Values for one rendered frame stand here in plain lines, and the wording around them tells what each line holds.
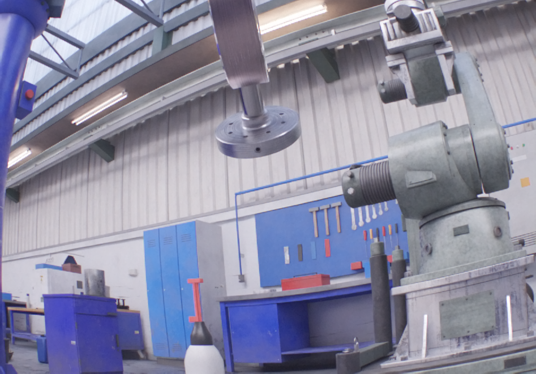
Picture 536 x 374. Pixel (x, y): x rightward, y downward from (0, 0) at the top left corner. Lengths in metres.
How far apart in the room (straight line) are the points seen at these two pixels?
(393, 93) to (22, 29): 1.97
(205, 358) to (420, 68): 1.75
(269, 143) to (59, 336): 2.91
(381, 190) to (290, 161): 3.91
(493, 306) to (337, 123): 4.20
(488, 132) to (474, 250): 0.40
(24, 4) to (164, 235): 3.95
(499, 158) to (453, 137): 0.19
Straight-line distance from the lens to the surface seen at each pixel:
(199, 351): 2.28
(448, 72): 1.56
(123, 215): 7.22
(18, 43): 2.38
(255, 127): 1.10
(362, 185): 1.67
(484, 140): 1.55
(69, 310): 3.48
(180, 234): 5.49
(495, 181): 1.57
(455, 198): 1.56
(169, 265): 5.57
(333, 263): 4.96
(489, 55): 5.30
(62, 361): 3.66
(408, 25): 1.59
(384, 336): 1.87
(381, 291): 1.86
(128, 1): 7.35
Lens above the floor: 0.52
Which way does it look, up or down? 18 degrees up
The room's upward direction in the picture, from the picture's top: 5 degrees counter-clockwise
